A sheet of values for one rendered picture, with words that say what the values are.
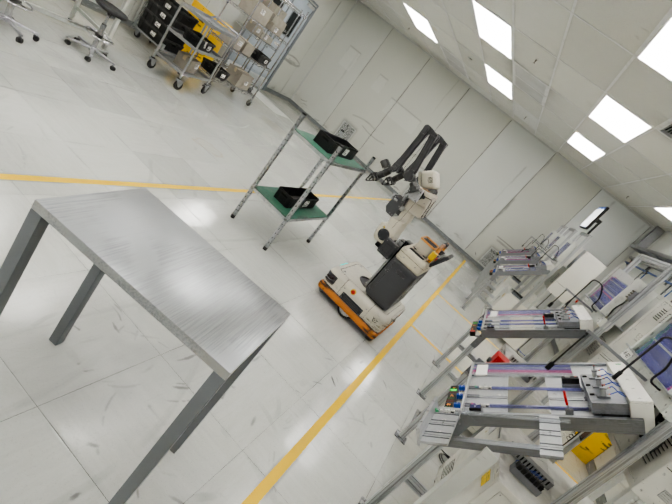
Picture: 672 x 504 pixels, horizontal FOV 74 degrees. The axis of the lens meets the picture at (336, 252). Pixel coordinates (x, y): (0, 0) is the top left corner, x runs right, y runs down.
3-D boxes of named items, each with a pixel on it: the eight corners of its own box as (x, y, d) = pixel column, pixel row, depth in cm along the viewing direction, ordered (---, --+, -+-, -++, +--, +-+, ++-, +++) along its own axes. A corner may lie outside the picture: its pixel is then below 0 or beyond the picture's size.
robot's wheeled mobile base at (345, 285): (391, 325, 421) (408, 306, 413) (370, 342, 362) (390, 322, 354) (342, 276, 436) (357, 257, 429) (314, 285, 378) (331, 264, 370)
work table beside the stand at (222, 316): (56, 335, 186) (145, 187, 160) (179, 448, 182) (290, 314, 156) (-62, 389, 143) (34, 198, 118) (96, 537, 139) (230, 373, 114)
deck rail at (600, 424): (461, 425, 202) (459, 412, 202) (461, 423, 204) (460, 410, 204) (645, 435, 175) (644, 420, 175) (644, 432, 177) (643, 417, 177)
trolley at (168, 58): (142, 64, 578) (180, -6, 546) (178, 73, 664) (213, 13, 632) (175, 90, 579) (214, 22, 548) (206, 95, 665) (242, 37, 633)
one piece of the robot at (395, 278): (393, 310, 414) (455, 244, 388) (376, 323, 364) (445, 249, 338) (368, 285, 422) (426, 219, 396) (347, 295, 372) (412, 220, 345)
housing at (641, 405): (632, 434, 179) (629, 400, 178) (608, 388, 224) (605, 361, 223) (656, 435, 176) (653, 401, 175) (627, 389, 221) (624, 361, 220)
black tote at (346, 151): (326, 152, 367) (335, 141, 364) (312, 140, 371) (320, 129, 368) (351, 160, 420) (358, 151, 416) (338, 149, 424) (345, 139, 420)
